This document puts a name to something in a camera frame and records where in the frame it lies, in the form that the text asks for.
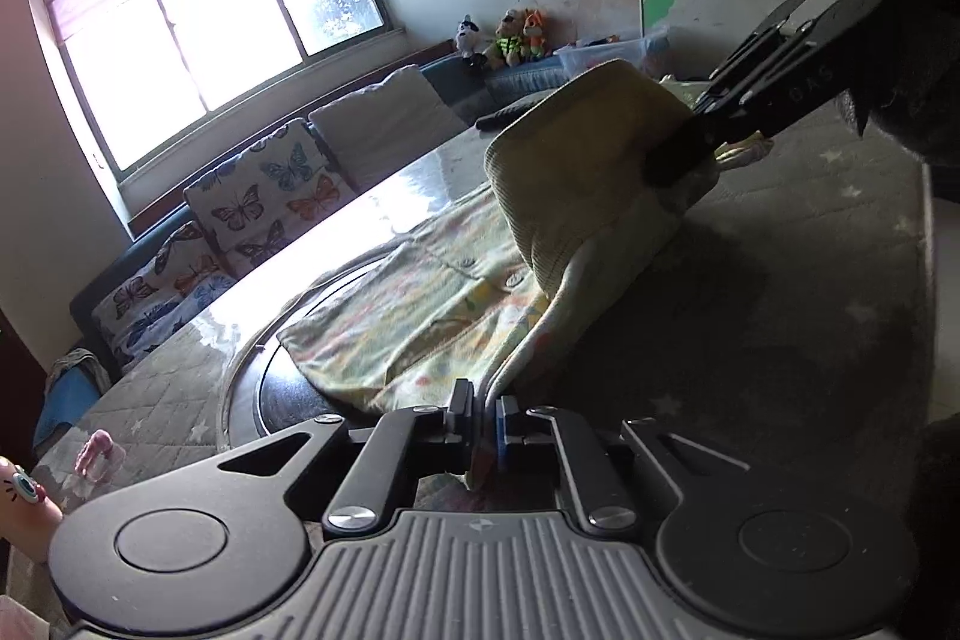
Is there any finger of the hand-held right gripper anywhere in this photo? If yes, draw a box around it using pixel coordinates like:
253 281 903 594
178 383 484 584
642 0 892 193
691 0 815 110

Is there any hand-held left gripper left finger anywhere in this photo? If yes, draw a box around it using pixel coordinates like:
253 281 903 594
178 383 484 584
216 377 479 533

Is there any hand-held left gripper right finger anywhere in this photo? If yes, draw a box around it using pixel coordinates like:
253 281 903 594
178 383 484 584
495 392 752 530

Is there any yellow patterned baby garment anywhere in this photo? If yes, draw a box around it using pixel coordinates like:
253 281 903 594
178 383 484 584
276 59 722 492

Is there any clear plastic storage box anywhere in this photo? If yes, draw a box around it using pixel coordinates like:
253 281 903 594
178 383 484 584
553 29 670 80

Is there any black round turntable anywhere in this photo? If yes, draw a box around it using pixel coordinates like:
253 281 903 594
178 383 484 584
220 250 526 455

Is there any dark blue sofa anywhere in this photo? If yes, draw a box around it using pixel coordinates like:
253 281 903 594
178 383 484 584
67 44 668 386

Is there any grey quilted star table cover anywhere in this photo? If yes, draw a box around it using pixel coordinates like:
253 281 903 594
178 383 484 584
30 81 938 611

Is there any orange fox plush toy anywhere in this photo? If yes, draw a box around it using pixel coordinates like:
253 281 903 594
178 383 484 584
520 7 553 61

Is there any yellow green plush toy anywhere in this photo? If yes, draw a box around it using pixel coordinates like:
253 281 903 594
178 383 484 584
483 8 530 70

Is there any black and white plush toy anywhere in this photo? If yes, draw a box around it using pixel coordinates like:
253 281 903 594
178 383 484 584
453 14 489 69

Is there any white cushion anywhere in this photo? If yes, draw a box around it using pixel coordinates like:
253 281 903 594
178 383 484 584
307 63 470 193

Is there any butterfly print cushion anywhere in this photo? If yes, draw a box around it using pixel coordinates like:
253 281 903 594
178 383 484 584
183 118 358 281
90 220 238 375

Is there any small pink toy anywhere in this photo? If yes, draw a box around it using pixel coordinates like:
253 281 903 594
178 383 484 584
74 429 126 480

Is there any blue cloth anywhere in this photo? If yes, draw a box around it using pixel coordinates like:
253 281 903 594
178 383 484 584
33 347 115 455

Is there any pink toy with eye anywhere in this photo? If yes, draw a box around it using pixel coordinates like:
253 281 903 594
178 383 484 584
0 455 65 564

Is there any window with purple blind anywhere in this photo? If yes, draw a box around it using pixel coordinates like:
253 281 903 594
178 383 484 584
19 0 410 180

